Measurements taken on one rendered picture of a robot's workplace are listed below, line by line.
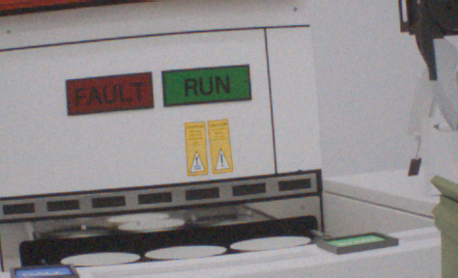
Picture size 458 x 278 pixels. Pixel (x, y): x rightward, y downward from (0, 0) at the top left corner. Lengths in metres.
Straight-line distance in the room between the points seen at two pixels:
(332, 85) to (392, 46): 0.23
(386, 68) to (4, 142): 1.86
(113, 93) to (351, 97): 1.71
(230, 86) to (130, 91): 0.13
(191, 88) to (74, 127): 0.16
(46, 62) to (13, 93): 0.06
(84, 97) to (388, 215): 0.44
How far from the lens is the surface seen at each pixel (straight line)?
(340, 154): 3.06
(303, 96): 1.47
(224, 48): 1.44
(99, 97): 1.41
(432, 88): 1.03
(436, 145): 1.15
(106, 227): 1.41
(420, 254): 0.86
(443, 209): 0.61
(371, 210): 1.29
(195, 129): 1.43
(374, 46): 3.09
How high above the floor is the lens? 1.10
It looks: 3 degrees down
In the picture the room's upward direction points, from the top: 4 degrees counter-clockwise
